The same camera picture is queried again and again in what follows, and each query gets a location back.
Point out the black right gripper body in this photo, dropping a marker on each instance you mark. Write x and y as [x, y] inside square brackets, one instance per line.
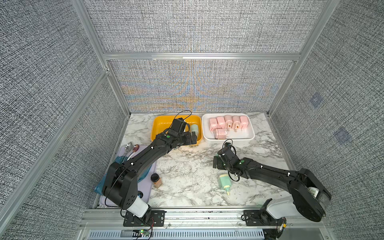
[220, 165]

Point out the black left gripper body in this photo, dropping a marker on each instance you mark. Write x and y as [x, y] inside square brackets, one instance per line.
[186, 139]

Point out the green sharpener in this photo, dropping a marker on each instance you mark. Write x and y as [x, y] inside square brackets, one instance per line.
[195, 129]
[225, 183]

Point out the yellow plastic storage box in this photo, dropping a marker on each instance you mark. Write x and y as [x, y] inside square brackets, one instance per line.
[164, 121]

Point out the white plastic storage box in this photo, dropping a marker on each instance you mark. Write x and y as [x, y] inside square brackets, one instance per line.
[241, 136]

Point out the pink pencil sharpener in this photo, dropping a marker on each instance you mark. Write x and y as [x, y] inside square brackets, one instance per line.
[244, 122]

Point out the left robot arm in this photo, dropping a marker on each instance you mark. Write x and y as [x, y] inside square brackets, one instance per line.
[121, 183]

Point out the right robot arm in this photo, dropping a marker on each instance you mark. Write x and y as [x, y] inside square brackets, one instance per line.
[310, 196]

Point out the small brown jar black lid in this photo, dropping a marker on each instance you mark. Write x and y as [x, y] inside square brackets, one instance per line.
[156, 180]

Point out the red spoon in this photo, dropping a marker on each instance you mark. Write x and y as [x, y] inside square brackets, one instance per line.
[136, 148]

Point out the silver metal spoon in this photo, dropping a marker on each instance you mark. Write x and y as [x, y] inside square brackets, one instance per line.
[129, 147]

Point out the lilac plastic tray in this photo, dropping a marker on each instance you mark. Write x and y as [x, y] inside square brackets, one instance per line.
[145, 186]

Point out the teal cloth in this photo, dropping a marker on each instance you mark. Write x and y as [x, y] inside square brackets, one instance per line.
[119, 159]

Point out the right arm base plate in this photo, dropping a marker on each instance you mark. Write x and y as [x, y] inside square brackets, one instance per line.
[256, 218]

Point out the aluminium front rail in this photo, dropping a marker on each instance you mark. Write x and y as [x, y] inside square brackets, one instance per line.
[197, 223]

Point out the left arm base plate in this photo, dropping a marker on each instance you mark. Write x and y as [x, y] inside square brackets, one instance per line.
[150, 219]

